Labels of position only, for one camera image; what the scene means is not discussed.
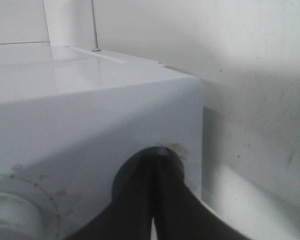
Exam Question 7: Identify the white microwave oven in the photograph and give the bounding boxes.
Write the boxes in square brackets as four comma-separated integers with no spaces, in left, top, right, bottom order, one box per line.
[0,43,203,240]

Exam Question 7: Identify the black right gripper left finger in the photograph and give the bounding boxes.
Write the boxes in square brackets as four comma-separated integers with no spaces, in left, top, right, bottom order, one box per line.
[67,156,155,240]

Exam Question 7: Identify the white microwave knob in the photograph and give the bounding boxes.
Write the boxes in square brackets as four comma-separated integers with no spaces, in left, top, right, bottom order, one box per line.
[0,174,58,240]

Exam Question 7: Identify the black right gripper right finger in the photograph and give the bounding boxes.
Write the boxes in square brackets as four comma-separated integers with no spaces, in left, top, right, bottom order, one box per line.
[154,155,248,240]

